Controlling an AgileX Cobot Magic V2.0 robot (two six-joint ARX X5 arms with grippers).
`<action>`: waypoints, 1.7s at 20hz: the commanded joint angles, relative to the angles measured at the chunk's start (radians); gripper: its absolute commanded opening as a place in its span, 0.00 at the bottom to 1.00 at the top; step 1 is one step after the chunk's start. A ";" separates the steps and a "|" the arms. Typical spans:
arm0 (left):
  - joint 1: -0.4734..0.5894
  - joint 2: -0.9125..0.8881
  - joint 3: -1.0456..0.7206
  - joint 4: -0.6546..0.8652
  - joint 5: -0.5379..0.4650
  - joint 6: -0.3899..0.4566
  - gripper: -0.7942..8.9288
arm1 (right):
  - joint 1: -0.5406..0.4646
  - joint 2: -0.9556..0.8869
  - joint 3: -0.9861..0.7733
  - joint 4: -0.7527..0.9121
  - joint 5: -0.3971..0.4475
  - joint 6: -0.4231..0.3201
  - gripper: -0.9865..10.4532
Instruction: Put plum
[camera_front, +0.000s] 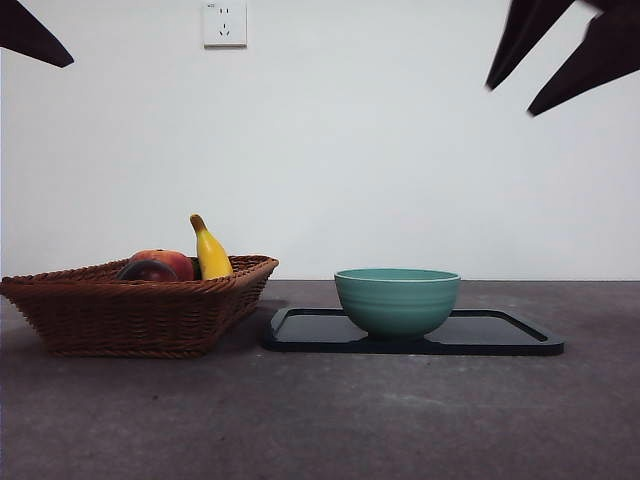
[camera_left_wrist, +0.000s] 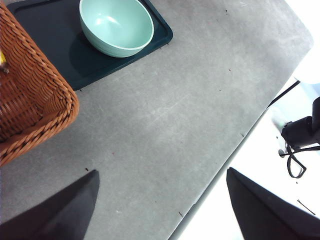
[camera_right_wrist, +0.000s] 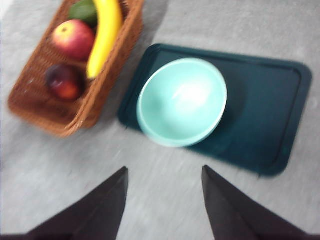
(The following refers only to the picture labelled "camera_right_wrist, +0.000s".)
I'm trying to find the dark red plum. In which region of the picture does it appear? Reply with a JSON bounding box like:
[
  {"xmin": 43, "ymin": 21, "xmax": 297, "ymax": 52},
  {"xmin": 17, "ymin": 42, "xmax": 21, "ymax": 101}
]
[{"xmin": 44, "ymin": 63, "xmax": 86, "ymax": 101}]

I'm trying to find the brown wicker basket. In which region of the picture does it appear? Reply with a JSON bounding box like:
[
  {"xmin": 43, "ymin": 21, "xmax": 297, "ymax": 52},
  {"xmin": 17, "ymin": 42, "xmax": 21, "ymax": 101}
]
[{"xmin": 7, "ymin": 0, "xmax": 146, "ymax": 139}]

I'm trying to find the red yellow apple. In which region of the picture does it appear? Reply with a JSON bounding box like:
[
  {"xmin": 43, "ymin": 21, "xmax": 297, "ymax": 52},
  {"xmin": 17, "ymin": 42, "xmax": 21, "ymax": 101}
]
[{"xmin": 51, "ymin": 19, "xmax": 96, "ymax": 62}]

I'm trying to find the dark rectangular tray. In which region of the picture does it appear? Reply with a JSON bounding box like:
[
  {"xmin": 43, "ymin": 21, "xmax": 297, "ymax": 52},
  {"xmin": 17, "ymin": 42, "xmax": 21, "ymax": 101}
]
[{"xmin": 117, "ymin": 43, "xmax": 313, "ymax": 178}]

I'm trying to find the yellow banana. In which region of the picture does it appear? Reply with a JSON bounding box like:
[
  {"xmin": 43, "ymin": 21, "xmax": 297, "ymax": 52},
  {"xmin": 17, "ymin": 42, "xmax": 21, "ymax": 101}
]
[{"xmin": 86, "ymin": 0, "xmax": 124, "ymax": 80}]

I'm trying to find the teal ribbed bowl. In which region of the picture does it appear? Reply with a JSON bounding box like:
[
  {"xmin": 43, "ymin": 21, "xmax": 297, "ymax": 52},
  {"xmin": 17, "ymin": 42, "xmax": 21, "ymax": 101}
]
[{"xmin": 136, "ymin": 57, "xmax": 228, "ymax": 148}]

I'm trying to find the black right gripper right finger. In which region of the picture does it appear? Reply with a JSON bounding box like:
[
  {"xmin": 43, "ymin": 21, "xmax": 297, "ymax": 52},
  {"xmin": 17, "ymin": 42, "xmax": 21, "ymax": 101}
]
[{"xmin": 201, "ymin": 164, "xmax": 320, "ymax": 240}]

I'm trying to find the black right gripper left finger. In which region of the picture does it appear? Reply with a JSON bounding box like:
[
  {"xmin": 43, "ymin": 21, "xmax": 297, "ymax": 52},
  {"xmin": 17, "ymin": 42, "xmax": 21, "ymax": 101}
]
[{"xmin": 0, "ymin": 166, "xmax": 130, "ymax": 240}]

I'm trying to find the dark green vegetable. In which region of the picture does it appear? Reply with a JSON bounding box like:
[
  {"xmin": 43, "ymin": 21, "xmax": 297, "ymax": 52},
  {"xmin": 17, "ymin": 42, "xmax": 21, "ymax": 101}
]
[{"xmin": 68, "ymin": 0, "xmax": 99, "ymax": 26}]

